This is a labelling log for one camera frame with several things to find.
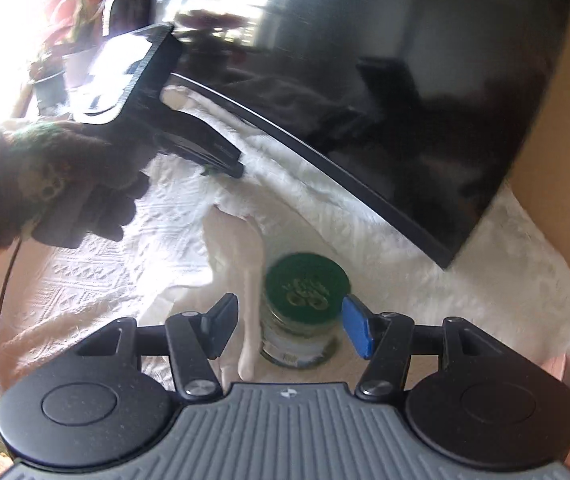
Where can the white textured bedspread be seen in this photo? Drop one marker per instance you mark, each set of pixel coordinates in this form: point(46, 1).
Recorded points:
point(115, 270)

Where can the black curved monitor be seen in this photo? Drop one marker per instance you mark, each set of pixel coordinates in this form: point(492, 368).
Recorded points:
point(390, 100)

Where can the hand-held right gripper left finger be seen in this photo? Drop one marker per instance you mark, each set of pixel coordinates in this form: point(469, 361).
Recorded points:
point(222, 327)

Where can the green-lid glass jar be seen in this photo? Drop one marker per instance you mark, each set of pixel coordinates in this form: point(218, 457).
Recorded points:
point(305, 310)

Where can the person's left hand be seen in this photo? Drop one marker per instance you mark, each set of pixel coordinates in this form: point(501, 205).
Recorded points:
point(40, 185)

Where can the potted plant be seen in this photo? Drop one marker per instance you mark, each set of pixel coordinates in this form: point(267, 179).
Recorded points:
point(65, 30)

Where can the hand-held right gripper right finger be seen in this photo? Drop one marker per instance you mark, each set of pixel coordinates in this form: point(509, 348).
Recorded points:
point(357, 327)

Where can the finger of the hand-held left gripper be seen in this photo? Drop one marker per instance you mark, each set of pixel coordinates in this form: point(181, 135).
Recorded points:
point(200, 130)
point(205, 160)

